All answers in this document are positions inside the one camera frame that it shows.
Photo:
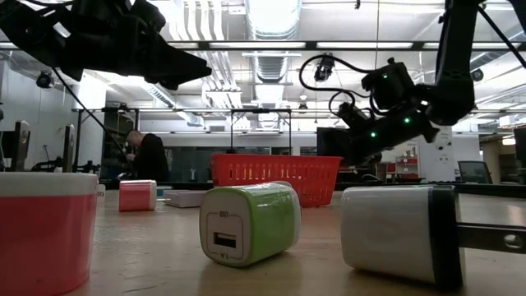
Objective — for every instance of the white black USB charger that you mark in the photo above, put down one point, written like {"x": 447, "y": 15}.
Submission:
{"x": 390, "y": 230}

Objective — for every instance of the pink white USB charger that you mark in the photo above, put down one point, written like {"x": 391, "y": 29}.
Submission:
{"x": 45, "y": 238}
{"x": 135, "y": 197}

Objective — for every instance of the green white USB charger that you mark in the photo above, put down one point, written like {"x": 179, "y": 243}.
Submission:
{"x": 267, "y": 222}

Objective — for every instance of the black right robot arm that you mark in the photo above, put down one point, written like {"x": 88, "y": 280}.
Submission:
{"x": 456, "y": 61}

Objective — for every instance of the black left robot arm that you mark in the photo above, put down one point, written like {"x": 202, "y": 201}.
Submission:
{"x": 24, "y": 20}

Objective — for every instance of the red tool cabinet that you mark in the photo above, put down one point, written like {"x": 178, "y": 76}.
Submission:
{"x": 407, "y": 162}

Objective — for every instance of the white square pillar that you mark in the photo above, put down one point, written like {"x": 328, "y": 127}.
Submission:
{"x": 439, "y": 164}

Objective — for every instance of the person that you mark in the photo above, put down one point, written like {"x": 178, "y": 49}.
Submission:
{"x": 150, "y": 160}

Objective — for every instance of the teal white USB charger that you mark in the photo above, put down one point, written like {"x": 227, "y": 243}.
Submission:
{"x": 164, "y": 190}

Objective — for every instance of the tan wooden cabinet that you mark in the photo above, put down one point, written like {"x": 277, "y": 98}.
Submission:
{"x": 493, "y": 160}

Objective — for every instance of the white box with dark window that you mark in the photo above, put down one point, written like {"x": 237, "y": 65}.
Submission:
{"x": 185, "y": 199}

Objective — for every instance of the grey monitor stand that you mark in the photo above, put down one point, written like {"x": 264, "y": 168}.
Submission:
{"x": 68, "y": 148}
{"x": 20, "y": 144}

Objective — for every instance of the red plastic basket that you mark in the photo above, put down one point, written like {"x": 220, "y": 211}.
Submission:
{"x": 255, "y": 170}

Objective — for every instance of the black background robot equipment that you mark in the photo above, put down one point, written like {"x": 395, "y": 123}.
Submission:
{"x": 53, "y": 165}

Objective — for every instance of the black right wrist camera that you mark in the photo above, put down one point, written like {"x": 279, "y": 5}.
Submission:
{"x": 353, "y": 115}

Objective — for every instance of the black ceiling-mounted camera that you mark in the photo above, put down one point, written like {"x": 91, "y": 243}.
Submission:
{"x": 44, "y": 79}
{"x": 324, "y": 70}
{"x": 480, "y": 75}

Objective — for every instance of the silver round ventilation duct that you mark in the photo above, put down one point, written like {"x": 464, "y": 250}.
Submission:
{"x": 273, "y": 18}

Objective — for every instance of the black aluminium table frame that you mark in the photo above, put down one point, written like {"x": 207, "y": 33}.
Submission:
{"x": 493, "y": 190}

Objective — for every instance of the silver slanted ceiling duct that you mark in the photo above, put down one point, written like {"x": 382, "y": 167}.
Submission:
{"x": 491, "y": 59}

